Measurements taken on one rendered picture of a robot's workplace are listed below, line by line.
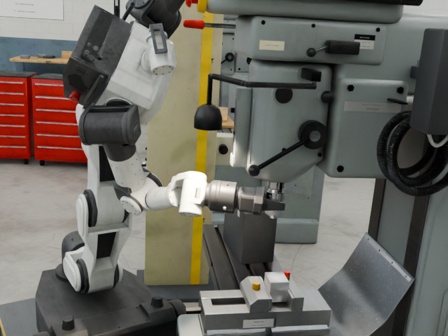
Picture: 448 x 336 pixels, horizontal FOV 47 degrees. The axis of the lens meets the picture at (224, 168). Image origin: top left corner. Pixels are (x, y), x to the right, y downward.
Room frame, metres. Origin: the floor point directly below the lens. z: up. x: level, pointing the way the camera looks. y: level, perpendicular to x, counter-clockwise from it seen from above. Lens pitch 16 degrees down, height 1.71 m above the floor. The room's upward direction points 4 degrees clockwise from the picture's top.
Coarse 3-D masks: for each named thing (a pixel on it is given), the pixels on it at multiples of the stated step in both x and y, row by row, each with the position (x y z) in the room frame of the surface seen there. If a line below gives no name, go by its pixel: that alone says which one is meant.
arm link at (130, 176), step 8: (136, 152) 1.47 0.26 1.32; (128, 160) 1.45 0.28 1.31; (136, 160) 1.48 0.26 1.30; (112, 168) 1.47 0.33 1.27; (120, 168) 1.45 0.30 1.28; (128, 168) 1.46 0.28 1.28; (136, 168) 1.49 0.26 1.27; (144, 168) 1.58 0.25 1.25; (120, 176) 1.47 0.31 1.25; (128, 176) 1.47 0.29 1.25; (136, 176) 1.49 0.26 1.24; (144, 176) 1.54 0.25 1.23; (120, 184) 1.50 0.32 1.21; (128, 184) 1.49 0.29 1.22; (136, 184) 1.50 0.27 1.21; (120, 192) 1.51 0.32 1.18; (128, 192) 1.50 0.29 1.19; (120, 200) 1.53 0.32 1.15; (128, 200) 1.49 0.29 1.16; (136, 200) 1.50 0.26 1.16; (128, 208) 1.52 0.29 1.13; (136, 208) 1.49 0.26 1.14
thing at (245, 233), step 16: (224, 224) 1.81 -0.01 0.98; (240, 224) 1.64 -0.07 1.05; (256, 224) 1.62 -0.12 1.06; (272, 224) 1.64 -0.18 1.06; (224, 240) 1.80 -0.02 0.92; (240, 240) 1.63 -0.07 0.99; (256, 240) 1.62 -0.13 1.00; (272, 240) 1.64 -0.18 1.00; (240, 256) 1.62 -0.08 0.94; (256, 256) 1.62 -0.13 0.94; (272, 256) 1.64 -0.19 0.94
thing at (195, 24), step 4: (188, 20) 1.41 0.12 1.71; (192, 20) 1.41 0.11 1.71; (196, 20) 1.42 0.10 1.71; (200, 20) 1.42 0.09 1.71; (184, 24) 1.41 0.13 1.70; (188, 24) 1.41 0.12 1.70; (192, 24) 1.41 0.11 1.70; (196, 24) 1.41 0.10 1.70; (200, 24) 1.41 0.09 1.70; (204, 24) 1.41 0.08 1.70; (208, 24) 1.42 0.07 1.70; (212, 24) 1.42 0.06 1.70; (216, 24) 1.42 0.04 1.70; (220, 24) 1.43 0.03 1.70; (224, 24) 1.43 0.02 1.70; (228, 24) 1.43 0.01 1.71; (232, 24) 1.44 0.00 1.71; (196, 28) 1.42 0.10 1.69; (200, 28) 1.42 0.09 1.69; (224, 28) 1.43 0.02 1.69; (228, 28) 1.43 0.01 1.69; (232, 28) 1.43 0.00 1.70
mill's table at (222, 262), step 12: (204, 228) 1.91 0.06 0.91; (216, 228) 1.96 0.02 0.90; (204, 240) 1.89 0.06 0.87; (216, 240) 1.80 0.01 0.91; (216, 252) 1.69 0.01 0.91; (228, 252) 1.70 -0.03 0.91; (216, 264) 1.60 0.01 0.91; (228, 264) 1.65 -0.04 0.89; (240, 264) 1.61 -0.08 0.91; (252, 264) 1.62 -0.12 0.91; (264, 264) 1.67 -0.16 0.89; (276, 264) 1.63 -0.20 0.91; (216, 276) 1.56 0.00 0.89; (228, 276) 1.52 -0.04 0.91; (240, 276) 1.52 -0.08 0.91; (252, 276) 1.57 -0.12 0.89; (264, 276) 1.53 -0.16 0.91; (216, 288) 1.54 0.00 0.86; (228, 288) 1.44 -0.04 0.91
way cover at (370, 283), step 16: (368, 240) 1.54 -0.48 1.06; (352, 256) 1.56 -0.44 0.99; (368, 256) 1.49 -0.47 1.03; (384, 256) 1.43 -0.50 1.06; (352, 272) 1.51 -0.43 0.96; (368, 272) 1.44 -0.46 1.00; (384, 272) 1.38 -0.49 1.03; (400, 272) 1.33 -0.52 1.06; (320, 288) 1.55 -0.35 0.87; (336, 288) 1.50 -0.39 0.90; (352, 288) 1.45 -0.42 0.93; (368, 288) 1.40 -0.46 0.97; (384, 288) 1.34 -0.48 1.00; (400, 288) 1.29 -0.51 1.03; (336, 304) 1.44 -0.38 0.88; (352, 304) 1.39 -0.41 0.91; (368, 304) 1.35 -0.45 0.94; (384, 304) 1.30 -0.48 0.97; (336, 320) 1.37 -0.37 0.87; (352, 320) 1.34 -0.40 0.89; (368, 320) 1.30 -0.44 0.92; (384, 320) 1.26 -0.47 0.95
